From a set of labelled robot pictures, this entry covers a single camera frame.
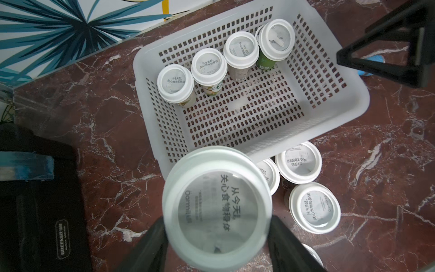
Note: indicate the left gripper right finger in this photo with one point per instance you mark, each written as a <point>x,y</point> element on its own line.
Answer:
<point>286,251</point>

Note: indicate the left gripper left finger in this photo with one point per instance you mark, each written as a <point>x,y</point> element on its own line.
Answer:
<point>149,254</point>

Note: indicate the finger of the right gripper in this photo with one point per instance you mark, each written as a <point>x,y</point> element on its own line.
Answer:
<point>405,37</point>

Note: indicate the white yogurt cup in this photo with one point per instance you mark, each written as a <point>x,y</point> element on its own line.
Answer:
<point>217,209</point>
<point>276,40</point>
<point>314,254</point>
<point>209,69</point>
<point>241,52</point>
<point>300,164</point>
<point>271,174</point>
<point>175,84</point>
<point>313,207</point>

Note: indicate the white plastic basket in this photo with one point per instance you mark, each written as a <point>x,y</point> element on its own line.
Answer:
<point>300,98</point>

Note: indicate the black toolbox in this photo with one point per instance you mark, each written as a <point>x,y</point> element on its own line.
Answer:
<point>43,226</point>

